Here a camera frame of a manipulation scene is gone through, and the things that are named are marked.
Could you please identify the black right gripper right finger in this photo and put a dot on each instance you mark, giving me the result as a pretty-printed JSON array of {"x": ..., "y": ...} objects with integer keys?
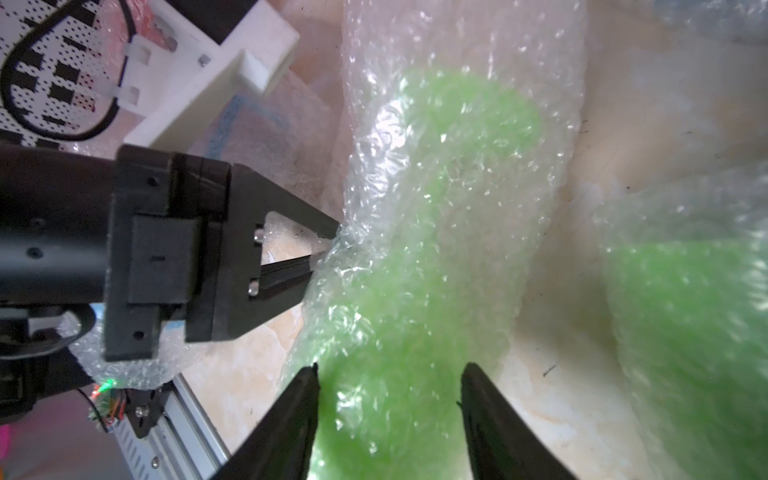
[{"x": 500, "y": 444}]

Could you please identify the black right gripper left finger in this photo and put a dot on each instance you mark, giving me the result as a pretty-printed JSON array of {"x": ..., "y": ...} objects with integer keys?
[{"x": 280, "y": 447}]

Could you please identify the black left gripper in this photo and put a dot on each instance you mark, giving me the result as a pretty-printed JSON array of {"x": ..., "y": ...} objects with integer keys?
[{"x": 181, "y": 245}]

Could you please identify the green wine glass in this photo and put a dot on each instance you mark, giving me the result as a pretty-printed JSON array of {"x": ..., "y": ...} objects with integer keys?
[
  {"x": 686, "y": 274},
  {"x": 462, "y": 118}
]

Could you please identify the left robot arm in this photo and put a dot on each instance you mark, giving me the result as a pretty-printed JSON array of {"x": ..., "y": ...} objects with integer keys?
[{"x": 55, "y": 221}]

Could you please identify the green circuit board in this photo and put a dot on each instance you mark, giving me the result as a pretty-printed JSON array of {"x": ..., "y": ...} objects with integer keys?
[{"x": 111, "y": 407}]

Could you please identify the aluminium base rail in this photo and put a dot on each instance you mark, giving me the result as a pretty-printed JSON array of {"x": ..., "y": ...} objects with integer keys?
[{"x": 166, "y": 434}]

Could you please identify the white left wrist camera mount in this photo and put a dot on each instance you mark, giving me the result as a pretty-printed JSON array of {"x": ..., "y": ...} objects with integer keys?
[{"x": 219, "y": 47}]

